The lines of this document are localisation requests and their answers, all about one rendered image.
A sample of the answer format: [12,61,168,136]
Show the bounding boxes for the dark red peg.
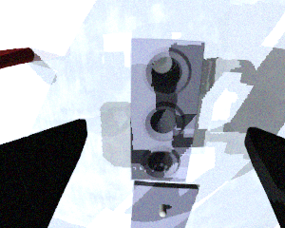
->
[0,47,35,69]

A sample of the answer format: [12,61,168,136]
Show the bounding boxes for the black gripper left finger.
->
[0,119,88,228]

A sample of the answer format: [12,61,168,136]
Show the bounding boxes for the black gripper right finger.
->
[244,126,285,228]

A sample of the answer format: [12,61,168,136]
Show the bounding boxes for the grey base plate with two pins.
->
[131,180,199,228]

